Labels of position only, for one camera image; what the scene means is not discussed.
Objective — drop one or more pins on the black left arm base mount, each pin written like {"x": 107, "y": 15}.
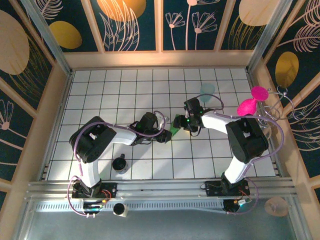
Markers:
{"x": 110, "y": 190}

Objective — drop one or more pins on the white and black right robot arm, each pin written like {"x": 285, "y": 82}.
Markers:
{"x": 215, "y": 122}

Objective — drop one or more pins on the aluminium mounting rail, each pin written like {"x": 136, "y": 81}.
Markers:
{"x": 160, "y": 190}

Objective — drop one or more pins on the aluminium frame post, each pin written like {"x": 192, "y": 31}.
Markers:
{"x": 267, "y": 32}
{"x": 50, "y": 37}

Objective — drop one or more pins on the green paper sheet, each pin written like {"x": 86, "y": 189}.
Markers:
{"x": 175, "y": 130}

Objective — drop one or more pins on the round wooden disc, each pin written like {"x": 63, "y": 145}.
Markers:
{"x": 276, "y": 206}

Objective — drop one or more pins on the small electronics board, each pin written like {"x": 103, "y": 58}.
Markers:
{"x": 93, "y": 206}

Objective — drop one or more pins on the round pink felt disc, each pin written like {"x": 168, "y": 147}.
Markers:
{"x": 260, "y": 93}

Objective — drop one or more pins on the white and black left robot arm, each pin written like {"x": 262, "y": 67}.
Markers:
{"x": 122, "y": 136}

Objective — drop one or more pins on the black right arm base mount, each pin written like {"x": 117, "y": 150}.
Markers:
{"x": 212, "y": 188}

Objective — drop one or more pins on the translucent teal cup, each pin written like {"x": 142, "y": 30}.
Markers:
{"x": 207, "y": 90}

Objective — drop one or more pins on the black and white cylinder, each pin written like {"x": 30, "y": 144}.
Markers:
{"x": 120, "y": 209}

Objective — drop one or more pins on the black mug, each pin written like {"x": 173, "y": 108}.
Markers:
{"x": 119, "y": 163}

